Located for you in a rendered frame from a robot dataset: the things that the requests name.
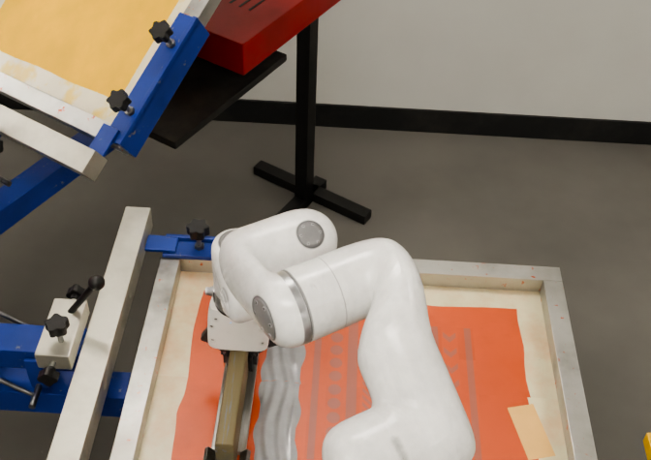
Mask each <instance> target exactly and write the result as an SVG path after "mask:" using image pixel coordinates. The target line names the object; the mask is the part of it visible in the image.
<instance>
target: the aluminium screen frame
mask: <svg viewBox="0 0 651 460"><path fill-rule="evenodd" d="M413 261H414V263H415V264H416V266H417V269H418V272H419V275H420V278H421V281H422V284H423V285H424V286H439V287H456V288H472V289H489V290H506V291H538V292H539V293H540V296H541V302H542V312H543V317H544V323H545V329H546V335H547V341H548V346H549V352H550V358H551V363H552V369H553V375H554V381H555V386H556V392H557V398H558V403H559V409H560V415H561V420H562V426H563V432H564V438H565V444H566V449H567V454H568V460H598V458H597V453H596V449H595V444H594V439H593V434H592V429H591V424H590V419H589V413H588V409H587V404H586V399H585V394H584V389H583V384H582V379H581V375H580V370H579V365H578V360H577V355H576V350H575V345H574V337H573V331H572V326H571V321H570V316H569V311H568V306H567V301H566V297H565V292H564V287H563V282H562V277H561V272H560V267H548V266H532V265H515V264H499V263H481V262H465V261H432V260H415V259H413ZM181 271H190V272H206V273H213V272H212V261H205V260H188V259H172V258H163V255H162V256H161V259H160V263H159V267H158V271H157V275H156V279H155V283H154V286H153V290H152V294H151V297H150V301H149V305H148V309H147V313H146V317H145V321H144V325H143V329H142V333H141V336H140V339H139V346H138V350H137V354H136V358H135V362H134V366H133V370H132V374H131V378H130V380H129V384H128V388H127V392H126V396H125V400H124V404H123V408H122V412H121V416H120V419H119V423H118V427H117V430H116V434H115V438H114V442H113V446H112V450H111V454H110V458H109V460H139V456H140V448H141V444H142V439H143V435H144V431H145V426H146V422H147V418H148V414H149V410H150V405H151V401H152V396H153V392H154V388H155V383H156V380H157V376H158V371H159V367H160V362H161V358H162V354H163V349H164V345H165V342H166V337H167V333H168V328H169V324H170V320H171V312H172V307H173V303H174V300H175V295H176V291H177V287H178V282H179V278H180V273H181Z"/></svg>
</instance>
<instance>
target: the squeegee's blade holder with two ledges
mask: <svg viewBox="0 0 651 460"><path fill-rule="evenodd" d="M257 367H258V364H257V365H254V366H253V372H250V371H249V372H248V380H247V386H246V393H245V400H244V407H243V415H242V421H241V428H240V435H239V442H238V449H237V455H240V452H241V451H243V450H245V449H246V448H247V441H248V434H249V426H250V418H251V412H252V404H253V397H254V389H255V381H256V375H257ZM226 374H227V363H225V368H224V375H223V380H222V386H221V392H220V398H219V404H218V410H217V415H216V421H215V427H214V433H213V439H212V446H211V448H212V449H214V450H215V440H216V433H217V427H218V421H219V415H220V410H221V404H222V397H223V391H224V385H225V379H226Z"/></svg>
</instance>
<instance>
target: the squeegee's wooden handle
mask: <svg viewBox="0 0 651 460"><path fill-rule="evenodd" d="M248 355H249V352H246V351H230V355H229V361H228V367H227V374H226V379H225V385H224V391H223V397H222V404H221V410H220V415H219V421H218V427H217V433H216V440H215V456H216V460H237V449H238V442H239V435H240V428H241V421H242V415H243V407H244V400H245V393H246V386H247V380H248V372H249V368H248Z"/></svg>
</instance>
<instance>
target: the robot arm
mask: <svg viewBox="0 0 651 460"><path fill-rule="evenodd" d="M337 242H338V237H337V232H336V229H335V226H334V225H333V224H332V222H331V221H330V220H329V219H328V218H327V216H326V215H324V214H323V213H321V212H319V211H316V210H313V209H307V208H300V209H295V210H290V211H287V212H284V213H281V214H278V215H275V216H272V217H269V218H266V219H264V220H261V221H259V222H256V223H253V224H250V225H247V226H244V227H242V228H239V229H230V230H224V231H222V232H221V233H219V234H218V235H217V236H216V237H215V239H214V240H213V242H212V245H211V259H212V272H213V286H212V287H205V295H209V296H212V297H211V300H210V303H209V308H208V318H207V328H206V329H205V330H204V331H203V333H202V334H201V340H202V341H204V342H206V343H208V344H209V346H210V347H212V348H214V349H218V350H219V351H221V354H222V355H223V358H224V363H227V367H228V361H229V355H230V351H246V352H249V355H248V368H249V371H250V372H253V366H254V365H257V364H258V354H259V353H261V352H262V351H264V350H266V349H267V348H268V347H270V348H271V347H274V346H277V345H278V346H280V347H283V348H296V347H299V346H303V345H305V344H308V343H310V342H313V341H315V340H317V339H320V338H322V337H325V336H327V335H329V334H331V333H334V332H336V331H338V330H341V329H343V328H345V327H348V326H350V325H352V324H354V323H357V322H360V321H363V320H365V319H366V320H365V322H364V325H363V328H362V331H361V335H360V339H359V345H358V350H357V362H358V367H359V370H360V373H361V375H362V377H363V379H364V381H365V384H366V386H367V388H368V391H369V394H370V397H371V400H372V406H371V408H370V409H368V410H366V411H364V412H362V413H360V414H356V415H354V416H352V417H350V418H347V419H345V420H343V421H341V422H340V423H338V424H337V425H335V426H334V427H333V428H331V429H330V430H329V432H328V433H327V434H326V436H325V439H324V442H323V446H322V460H472V458H473V457H474V455H475V451H476V442H475V437H474V433H473V430H472V427H471V424H470V421H469V419H468V416H467V415H466V412H465V410H464V407H463V405H462V403H461V400H460V398H459V396H458V393H457V391H456V389H455V386H454V384H453V382H452V379H451V377H450V373H449V371H448V369H447V366H446V364H445V362H444V360H443V358H442V356H441V353H440V351H439V349H438V347H437V345H436V342H435V339H434V337H433V334H432V331H431V326H430V322H429V318H428V311H427V305H426V298H425V293H424V288H423V284H422V280H421V278H420V275H419V271H418V269H417V266H416V264H415V263H414V261H413V259H412V258H411V256H410V255H409V253H408V252H407V251H406V250H405V249H404V248H403V247H402V246H401V245H400V244H398V243H397V242H395V241H393V240H391V239H388V238H372V239H367V240H362V241H359V242H356V243H353V244H350V245H347V246H344V247H341V248H338V249H337Z"/></svg>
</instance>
